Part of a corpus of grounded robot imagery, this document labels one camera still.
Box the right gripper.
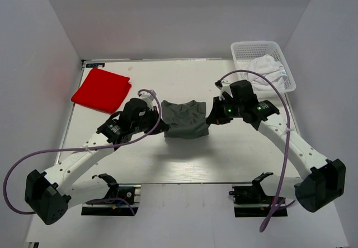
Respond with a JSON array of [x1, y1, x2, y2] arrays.
[[207, 95, 244, 125]]

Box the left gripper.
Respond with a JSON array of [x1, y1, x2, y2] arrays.
[[131, 106, 168, 135]]

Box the white t-shirt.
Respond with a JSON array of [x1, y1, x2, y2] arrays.
[[239, 55, 288, 91]]

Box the dark green t-shirt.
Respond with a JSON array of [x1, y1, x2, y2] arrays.
[[161, 100, 209, 140]]

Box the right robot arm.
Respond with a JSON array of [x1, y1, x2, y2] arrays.
[[206, 80, 346, 212]]

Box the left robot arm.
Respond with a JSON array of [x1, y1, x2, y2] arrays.
[[25, 94, 168, 225]]

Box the folded red t-shirt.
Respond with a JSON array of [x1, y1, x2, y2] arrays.
[[71, 68, 131, 114]]

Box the white plastic perforated basket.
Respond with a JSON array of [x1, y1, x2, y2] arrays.
[[228, 41, 296, 97]]

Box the blue label sticker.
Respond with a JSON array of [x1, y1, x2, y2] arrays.
[[85, 63, 105, 68]]

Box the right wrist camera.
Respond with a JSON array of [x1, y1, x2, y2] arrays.
[[215, 80, 232, 100]]

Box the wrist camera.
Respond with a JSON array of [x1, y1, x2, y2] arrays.
[[215, 80, 232, 100], [138, 90, 156, 110]]

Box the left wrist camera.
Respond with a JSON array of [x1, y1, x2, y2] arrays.
[[138, 90, 156, 110]]

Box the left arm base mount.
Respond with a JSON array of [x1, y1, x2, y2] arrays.
[[81, 174, 141, 217]]

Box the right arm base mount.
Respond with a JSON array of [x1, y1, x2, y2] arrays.
[[228, 172, 280, 218]]

